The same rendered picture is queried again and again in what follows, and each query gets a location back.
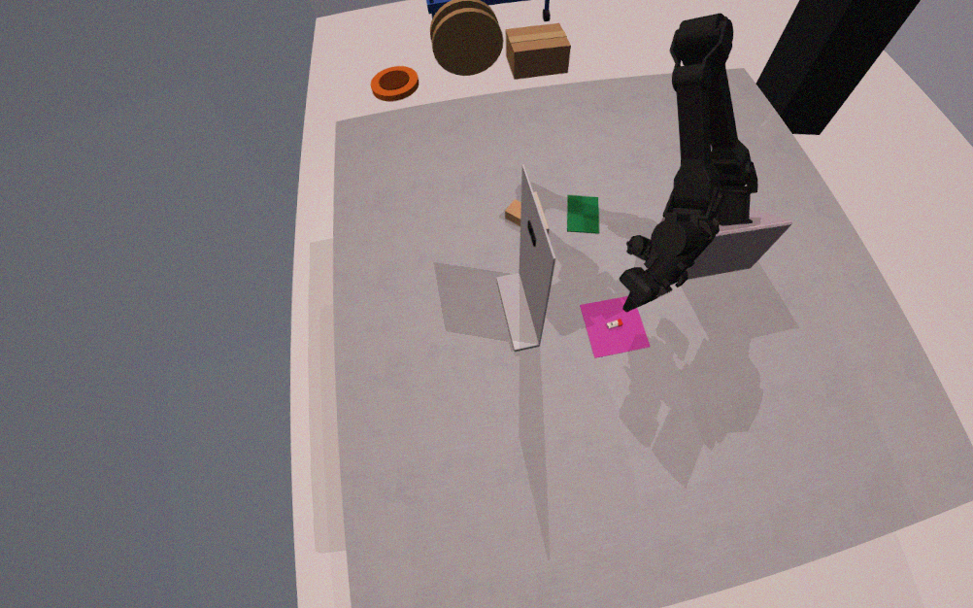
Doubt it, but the magenta square mat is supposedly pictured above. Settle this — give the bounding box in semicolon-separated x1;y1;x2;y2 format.
580;296;651;358

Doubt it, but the brown box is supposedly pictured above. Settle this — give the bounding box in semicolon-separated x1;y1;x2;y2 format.
505;199;521;226

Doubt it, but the green square mat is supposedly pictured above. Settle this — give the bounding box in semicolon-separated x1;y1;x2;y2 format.
567;194;600;233

